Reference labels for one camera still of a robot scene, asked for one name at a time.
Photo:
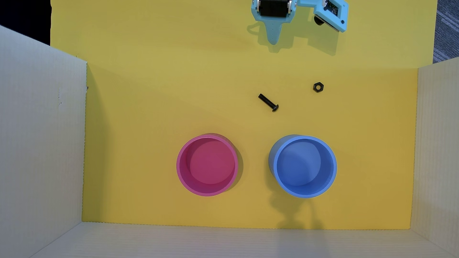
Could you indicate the black bolt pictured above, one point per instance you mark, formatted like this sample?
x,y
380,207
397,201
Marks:
x,y
268,102

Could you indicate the blue round cup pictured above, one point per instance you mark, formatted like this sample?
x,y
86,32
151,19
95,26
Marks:
x,y
304,168

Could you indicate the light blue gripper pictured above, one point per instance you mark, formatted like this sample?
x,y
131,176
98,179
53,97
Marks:
x,y
273,9

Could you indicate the black hex nut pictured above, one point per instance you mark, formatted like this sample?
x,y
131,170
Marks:
x,y
318,87

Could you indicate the white corrugated cardboard panel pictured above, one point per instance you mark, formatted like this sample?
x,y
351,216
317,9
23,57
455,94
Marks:
x,y
233,242
437,150
39,150

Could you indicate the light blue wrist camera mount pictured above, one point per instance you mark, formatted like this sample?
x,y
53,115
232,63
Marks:
x,y
335,16

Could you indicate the pink round cup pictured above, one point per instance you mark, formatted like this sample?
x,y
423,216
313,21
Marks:
x,y
208,166

